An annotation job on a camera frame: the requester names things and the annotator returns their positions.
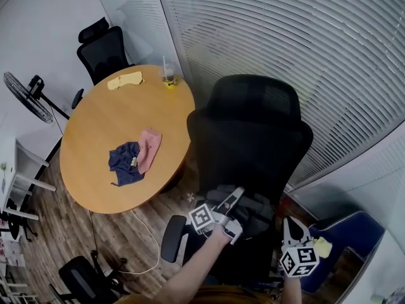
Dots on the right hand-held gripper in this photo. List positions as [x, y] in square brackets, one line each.
[299, 261]

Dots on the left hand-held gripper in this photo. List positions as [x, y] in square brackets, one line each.
[201, 218]

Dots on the black mesh high-back chair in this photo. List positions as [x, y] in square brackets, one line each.
[250, 138]

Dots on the person's left forearm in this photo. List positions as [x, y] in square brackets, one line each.
[196, 264]

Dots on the person's right forearm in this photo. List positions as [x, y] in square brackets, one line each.
[292, 291]

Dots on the blue armchair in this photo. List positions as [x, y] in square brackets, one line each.
[348, 233]

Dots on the black armrest office chair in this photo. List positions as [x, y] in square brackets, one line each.
[79, 277]

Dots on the black office chair with headrest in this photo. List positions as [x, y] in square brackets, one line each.
[101, 52]

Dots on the pale yellow cloth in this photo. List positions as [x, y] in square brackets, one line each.
[324, 247]

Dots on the small pink flower-shaped object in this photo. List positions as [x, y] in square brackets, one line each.
[190, 197]

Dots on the white curved counter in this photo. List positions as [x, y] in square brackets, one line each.
[389, 264]

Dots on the pink cloth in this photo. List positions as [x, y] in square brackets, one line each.
[148, 150]

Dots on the dark navy shorts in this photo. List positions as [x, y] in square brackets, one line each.
[121, 163]

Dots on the clear cup with yellow label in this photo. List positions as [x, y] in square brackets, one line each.
[170, 81]

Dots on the round wooden table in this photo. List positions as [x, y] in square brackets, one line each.
[104, 116]

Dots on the glass partition with white blinds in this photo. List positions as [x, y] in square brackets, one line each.
[253, 27]

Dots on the small white desk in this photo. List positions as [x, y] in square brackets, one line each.
[8, 157]

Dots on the small green plant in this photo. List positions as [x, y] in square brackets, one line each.
[3, 166]

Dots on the black standing fan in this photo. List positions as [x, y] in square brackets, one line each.
[34, 85]

